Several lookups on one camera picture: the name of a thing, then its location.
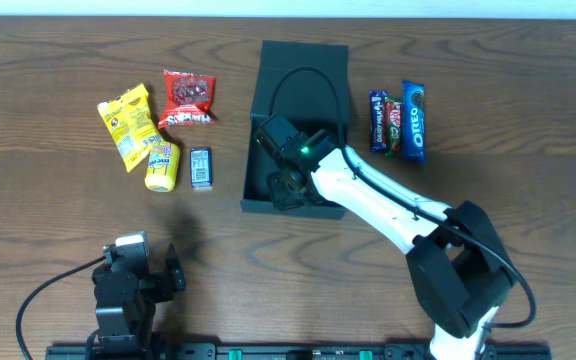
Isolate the red snack packet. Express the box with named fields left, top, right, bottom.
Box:
left=158, top=70, right=217, bottom=129

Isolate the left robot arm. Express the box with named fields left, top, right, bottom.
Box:
left=84, top=243, right=186, bottom=359

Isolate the blue oreo pack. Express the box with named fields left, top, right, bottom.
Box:
left=402, top=80, right=426, bottom=163

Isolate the yellow candy bag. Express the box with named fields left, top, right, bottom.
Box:
left=97, top=84, right=163, bottom=172

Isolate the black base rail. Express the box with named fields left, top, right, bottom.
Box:
left=45, top=342, right=552, bottom=360

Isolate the dairy milk chocolate bar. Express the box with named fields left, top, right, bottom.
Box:
left=369, top=90, right=387, bottom=153

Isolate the kitkat milo bar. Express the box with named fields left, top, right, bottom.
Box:
left=384, top=97, right=402, bottom=157

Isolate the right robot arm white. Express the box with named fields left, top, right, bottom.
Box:
left=255, top=130, right=516, bottom=359

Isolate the yellow mentos bottle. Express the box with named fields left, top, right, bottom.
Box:
left=144, top=142, right=180, bottom=192

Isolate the black gift box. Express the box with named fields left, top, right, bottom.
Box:
left=240, top=40, right=352, bottom=220

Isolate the small dark blue gum pack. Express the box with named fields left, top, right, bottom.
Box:
left=190, top=148, right=213, bottom=188

